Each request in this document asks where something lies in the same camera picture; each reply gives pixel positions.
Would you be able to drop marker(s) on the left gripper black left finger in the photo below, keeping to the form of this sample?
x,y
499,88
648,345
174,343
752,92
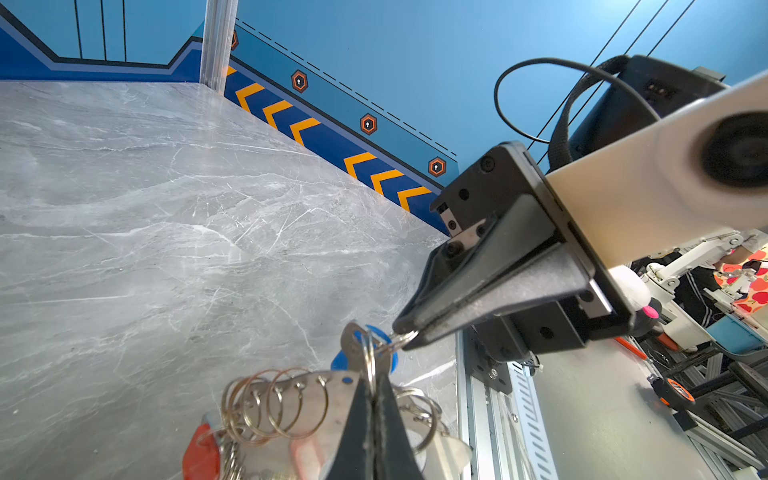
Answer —
x,y
354,459

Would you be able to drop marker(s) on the orange black tape measure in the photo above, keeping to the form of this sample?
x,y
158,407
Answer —
x,y
671,393

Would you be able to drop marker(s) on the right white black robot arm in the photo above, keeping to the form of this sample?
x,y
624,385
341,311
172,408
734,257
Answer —
x,y
642,90

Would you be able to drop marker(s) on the white vented grille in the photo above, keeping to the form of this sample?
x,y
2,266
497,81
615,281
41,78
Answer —
x,y
530,419

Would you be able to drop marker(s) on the red tag key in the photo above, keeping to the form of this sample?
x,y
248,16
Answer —
x,y
202,459

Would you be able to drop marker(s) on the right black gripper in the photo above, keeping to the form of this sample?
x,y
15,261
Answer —
x,y
514,256

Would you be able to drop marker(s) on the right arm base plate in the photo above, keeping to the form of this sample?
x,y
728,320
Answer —
x,y
488,360

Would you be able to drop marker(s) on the metal keyring with chain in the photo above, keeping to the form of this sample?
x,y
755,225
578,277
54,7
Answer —
x,y
287,423

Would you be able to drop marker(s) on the blue tag key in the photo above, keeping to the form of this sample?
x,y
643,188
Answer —
x,y
357,342

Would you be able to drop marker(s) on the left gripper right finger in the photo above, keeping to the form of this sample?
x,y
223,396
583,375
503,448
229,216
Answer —
x,y
392,453

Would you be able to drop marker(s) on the aluminium front rail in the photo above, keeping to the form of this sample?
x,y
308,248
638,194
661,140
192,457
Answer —
x,y
480,422

